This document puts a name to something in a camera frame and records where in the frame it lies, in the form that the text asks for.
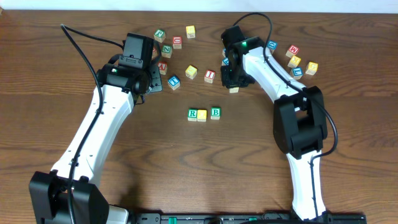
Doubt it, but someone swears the yellow O block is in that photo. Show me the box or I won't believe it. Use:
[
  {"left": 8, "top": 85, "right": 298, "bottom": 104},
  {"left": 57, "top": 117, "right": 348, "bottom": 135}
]
[
  {"left": 229, "top": 87, "right": 239, "bottom": 93},
  {"left": 197, "top": 110, "right": 207, "bottom": 122}
]

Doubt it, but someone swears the blue l block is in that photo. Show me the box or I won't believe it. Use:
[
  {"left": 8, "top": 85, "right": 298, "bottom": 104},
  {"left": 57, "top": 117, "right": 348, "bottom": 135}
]
[
  {"left": 168, "top": 75, "right": 180, "bottom": 90},
  {"left": 290, "top": 67, "right": 303, "bottom": 80}
]

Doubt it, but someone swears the green B block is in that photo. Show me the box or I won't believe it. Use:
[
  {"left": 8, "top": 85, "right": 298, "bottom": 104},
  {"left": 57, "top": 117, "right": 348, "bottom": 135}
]
[{"left": 211, "top": 107, "right": 221, "bottom": 120}]

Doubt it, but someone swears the green R block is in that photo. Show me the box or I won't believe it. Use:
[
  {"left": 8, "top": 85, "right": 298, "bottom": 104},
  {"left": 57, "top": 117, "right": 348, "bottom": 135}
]
[{"left": 187, "top": 108, "right": 198, "bottom": 121}]

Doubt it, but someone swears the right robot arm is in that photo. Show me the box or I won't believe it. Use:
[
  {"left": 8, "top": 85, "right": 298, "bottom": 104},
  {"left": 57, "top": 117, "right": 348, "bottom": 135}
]
[{"left": 221, "top": 37, "right": 327, "bottom": 220}]

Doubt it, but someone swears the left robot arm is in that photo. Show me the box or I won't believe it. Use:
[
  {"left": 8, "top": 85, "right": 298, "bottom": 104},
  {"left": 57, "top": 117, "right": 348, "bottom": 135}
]
[{"left": 29, "top": 63, "right": 162, "bottom": 223}]

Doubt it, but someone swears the red A block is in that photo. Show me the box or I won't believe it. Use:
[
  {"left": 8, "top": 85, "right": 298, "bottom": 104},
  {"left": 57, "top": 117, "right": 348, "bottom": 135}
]
[{"left": 158, "top": 62, "right": 167, "bottom": 75}]

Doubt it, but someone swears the red I block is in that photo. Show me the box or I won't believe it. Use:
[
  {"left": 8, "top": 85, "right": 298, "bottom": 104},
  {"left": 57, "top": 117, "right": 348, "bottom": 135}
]
[{"left": 204, "top": 70, "right": 216, "bottom": 83}]

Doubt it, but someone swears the red E block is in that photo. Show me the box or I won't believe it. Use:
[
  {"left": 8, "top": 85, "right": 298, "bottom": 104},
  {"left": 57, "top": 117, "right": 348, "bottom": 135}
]
[{"left": 152, "top": 47, "right": 158, "bottom": 59}]

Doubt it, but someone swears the green Z block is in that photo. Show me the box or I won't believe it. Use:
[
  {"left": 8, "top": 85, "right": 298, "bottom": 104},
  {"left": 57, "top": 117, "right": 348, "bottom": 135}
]
[{"left": 161, "top": 45, "right": 172, "bottom": 58}]

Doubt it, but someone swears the yellow W block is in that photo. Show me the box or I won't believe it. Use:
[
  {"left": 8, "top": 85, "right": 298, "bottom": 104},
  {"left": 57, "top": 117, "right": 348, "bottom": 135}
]
[{"left": 185, "top": 65, "right": 198, "bottom": 80}]

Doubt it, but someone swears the red U block left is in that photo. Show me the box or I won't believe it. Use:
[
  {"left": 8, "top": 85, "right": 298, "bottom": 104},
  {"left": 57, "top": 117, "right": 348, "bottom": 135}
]
[{"left": 172, "top": 36, "right": 182, "bottom": 49}]

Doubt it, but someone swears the green J block left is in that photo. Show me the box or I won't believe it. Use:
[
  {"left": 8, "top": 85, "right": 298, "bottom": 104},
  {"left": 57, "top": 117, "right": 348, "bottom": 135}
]
[{"left": 154, "top": 29, "right": 166, "bottom": 43}]

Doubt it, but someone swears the blue D block pale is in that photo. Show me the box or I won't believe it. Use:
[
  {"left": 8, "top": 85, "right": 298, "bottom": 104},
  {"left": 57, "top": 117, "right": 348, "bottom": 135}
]
[{"left": 267, "top": 40, "right": 278, "bottom": 54}]

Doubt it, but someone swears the yellow top block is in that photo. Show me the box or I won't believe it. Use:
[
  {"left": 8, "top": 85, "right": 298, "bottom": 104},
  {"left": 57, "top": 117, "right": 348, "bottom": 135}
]
[{"left": 186, "top": 26, "right": 196, "bottom": 39}]

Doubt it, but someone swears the yellow block beside M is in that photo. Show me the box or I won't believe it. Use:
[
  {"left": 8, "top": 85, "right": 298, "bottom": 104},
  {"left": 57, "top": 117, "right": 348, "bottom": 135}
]
[{"left": 287, "top": 55, "right": 301, "bottom": 68}]

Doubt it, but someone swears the red M block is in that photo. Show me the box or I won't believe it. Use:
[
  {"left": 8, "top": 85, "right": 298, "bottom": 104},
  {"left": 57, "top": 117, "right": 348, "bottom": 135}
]
[{"left": 285, "top": 45, "right": 299, "bottom": 58}]

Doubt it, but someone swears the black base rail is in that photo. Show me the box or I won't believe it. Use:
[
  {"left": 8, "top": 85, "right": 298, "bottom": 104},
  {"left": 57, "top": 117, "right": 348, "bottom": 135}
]
[{"left": 126, "top": 211, "right": 367, "bottom": 224}]

